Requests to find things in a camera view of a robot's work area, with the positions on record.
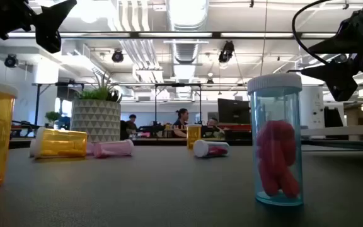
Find black workstation frame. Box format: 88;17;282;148
154;83;202;125
32;81;86;127

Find silver ceiling air duct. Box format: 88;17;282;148
165;0;210;66

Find black bar with light strips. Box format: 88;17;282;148
6;30;338;40

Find small green potted plant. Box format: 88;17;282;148
45;110;62;129

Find black computer monitor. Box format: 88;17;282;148
323;107;343;129
217;98;251;124

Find black table mat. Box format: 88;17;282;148
0;144;363;227

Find small bottle with red pills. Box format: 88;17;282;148
193;139;231;158

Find blue bottle with red contents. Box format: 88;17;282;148
247;73;304;207

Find red workbench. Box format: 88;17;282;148
221;124;252;132

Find succulent in patterned white pot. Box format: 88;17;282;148
70;71;122;144

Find black aluminium table frame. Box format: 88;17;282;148
8;137;253;147

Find person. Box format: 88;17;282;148
125;113;138;139
172;108;190;139
207;117;225;139

